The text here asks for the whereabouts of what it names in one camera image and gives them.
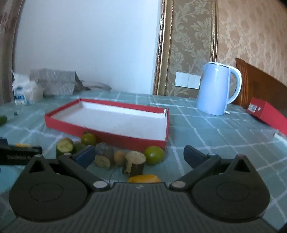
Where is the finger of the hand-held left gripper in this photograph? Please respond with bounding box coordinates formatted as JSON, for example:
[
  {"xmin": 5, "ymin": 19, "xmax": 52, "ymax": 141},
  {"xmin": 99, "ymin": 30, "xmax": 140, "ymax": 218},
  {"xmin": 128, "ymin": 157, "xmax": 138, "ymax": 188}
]
[{"xmin": 0, "ymin": 137, "xmax": 43, "ymax": 155}]

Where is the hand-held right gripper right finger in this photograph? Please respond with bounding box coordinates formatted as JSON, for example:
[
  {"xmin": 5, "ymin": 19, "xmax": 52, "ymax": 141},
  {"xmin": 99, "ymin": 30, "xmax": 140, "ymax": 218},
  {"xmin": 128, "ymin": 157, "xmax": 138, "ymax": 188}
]
[{"xmin": 169, "ymin": 145, "xmax": 258, "ymax": 192}]

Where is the red cardboard box tray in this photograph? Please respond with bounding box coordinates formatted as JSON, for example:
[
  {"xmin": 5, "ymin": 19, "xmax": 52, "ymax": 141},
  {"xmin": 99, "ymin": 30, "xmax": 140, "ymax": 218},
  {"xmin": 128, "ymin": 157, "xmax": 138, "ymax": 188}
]
[{"xmin": 44, "ymin": 98, "xmax": 170, "ymax": 152}]

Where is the white wall switch panel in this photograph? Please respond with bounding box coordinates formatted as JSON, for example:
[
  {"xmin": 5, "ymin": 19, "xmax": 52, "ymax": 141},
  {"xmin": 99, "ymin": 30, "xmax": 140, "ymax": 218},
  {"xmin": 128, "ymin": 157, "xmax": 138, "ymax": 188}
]
[{"xmin": 175, "ymin": 72, "xmax": 201, "ymax": 89}]

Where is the brown wooden headboard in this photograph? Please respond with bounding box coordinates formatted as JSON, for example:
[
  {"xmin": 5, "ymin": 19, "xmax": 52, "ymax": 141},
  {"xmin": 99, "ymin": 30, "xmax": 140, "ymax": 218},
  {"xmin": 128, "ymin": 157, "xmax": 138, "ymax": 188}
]
[{"xmin": 231, "ymin": 58, "xmax": 287, "ymax": 117}]

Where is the beige patterned curtain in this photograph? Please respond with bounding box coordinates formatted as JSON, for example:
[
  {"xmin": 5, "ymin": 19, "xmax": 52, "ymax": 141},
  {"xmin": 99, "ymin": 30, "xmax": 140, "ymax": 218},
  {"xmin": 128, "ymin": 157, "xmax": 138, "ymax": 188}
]
[{"xmin": 0, "ymin": 0, "xmax": 26, "ymax": 104}]

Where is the red box with label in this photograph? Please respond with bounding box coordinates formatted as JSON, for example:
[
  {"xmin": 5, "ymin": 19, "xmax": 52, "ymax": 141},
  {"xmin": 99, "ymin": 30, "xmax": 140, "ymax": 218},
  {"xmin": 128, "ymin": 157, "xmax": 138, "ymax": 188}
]
[{"xmin": 247, "ymin": 97, "xmax": 287, "ymax": 136}]

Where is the white tissue pack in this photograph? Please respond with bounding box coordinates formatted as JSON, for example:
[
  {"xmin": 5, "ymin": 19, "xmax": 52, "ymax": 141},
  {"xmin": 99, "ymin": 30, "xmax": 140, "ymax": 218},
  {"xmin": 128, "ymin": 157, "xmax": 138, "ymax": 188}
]
[{"xmin": 11, "ymin": 69, "xmax": 44, "ymax": 106}]

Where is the gold wall frame trim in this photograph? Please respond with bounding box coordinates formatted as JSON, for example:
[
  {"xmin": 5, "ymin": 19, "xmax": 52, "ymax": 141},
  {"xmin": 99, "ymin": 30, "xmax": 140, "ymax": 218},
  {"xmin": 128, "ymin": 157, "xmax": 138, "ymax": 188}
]
[{"xmin": 153, "ymin": 0, "xmax": 219, "ymax": 99}]

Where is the green cucumber piece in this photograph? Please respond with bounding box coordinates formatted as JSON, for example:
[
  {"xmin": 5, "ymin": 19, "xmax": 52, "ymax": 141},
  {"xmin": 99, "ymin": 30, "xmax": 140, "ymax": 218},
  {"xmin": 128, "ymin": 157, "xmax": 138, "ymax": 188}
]
[
  {"xmin": 56, "ymin": 137, "xmax": 74, "ymax": 158},
  {"xmin": 73, "ymin": 143, "xmax": 87, "ymax": 155}
]

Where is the grey patterned paper bag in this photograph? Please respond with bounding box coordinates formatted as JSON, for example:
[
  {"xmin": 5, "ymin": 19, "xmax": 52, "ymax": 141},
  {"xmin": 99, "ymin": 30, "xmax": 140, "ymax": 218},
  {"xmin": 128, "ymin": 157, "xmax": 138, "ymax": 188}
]
[{"xmin": 30, "ymin": 68, "xmax": 112, "ymax": 96}]

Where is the green tomato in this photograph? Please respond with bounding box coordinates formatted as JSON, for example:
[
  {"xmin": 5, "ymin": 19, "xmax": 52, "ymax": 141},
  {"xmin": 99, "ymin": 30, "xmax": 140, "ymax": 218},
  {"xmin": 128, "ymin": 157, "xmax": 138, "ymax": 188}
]
[
  {"xmin": 81, "ymin": 133, "xmax": 97, "ymax": 146},
  {"xmin": 144, "ymin": 146, "xmax": 165, "ymax": 166}
]

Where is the light blue electric kettle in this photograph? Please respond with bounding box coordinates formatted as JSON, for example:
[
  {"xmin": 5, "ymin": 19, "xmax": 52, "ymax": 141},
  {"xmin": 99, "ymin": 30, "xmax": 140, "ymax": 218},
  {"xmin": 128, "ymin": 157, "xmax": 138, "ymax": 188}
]
[{"xmin": 197, "ymin": 61, "xmax": 243, "ymax": 116}]

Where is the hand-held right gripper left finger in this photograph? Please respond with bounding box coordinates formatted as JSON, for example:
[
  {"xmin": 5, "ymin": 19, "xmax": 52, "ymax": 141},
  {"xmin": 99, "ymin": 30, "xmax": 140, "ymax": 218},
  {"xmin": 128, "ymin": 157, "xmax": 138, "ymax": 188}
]
[{"xmin": 23, "ymin": 145, "xmax": 110, "ymax": 192}]

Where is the small brown longan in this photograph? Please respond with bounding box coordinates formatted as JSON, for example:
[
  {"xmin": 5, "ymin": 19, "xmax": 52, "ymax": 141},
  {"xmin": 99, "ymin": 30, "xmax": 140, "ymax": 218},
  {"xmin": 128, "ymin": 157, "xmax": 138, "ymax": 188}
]
[{"xmin": 113, "ymin": 150, "xmax": 127, "ymax": 167}]

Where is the green checked bedsheet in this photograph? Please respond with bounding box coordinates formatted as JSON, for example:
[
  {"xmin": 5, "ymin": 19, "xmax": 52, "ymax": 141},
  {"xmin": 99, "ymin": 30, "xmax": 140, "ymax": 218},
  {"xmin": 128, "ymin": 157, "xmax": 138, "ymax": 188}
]
[{"xmin": 0, "ymin": 90, "xmax": 287, "ymax": 233}]

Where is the dark eggplant piece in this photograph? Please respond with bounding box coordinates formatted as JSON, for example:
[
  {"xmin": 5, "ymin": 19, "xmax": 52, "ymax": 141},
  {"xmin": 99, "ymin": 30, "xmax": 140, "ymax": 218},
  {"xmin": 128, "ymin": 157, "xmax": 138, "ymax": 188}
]
[
  {"xmin": 94, "ymin": 142, "xmax": 114, "ymax": 169},
  {"xmin": 123, "ymin": 151, "xmax": 147, "ymax": 177}
]

